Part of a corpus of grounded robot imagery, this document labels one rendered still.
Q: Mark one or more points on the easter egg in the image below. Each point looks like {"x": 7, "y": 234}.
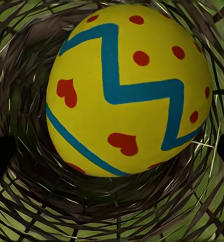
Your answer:
{"x": 129, "y": 89}

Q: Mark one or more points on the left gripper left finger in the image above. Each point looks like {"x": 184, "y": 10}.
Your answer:
{"x": 8, "y": 150}

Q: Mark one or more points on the wicker basket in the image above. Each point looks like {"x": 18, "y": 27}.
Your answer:
{"x": 178, "y": 172}

